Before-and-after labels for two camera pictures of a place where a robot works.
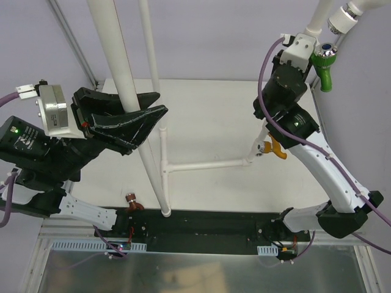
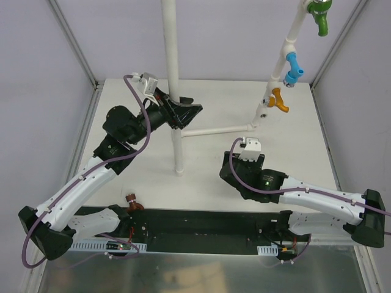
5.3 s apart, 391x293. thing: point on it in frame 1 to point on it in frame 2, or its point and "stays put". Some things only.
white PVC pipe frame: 341,16 to 169,10
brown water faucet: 133,205 stays put
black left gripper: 80,114 to 170,110
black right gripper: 278,63 to 233,170
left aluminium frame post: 68,32 stays put
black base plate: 202,232 stays put
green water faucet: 322,58 to 319,8
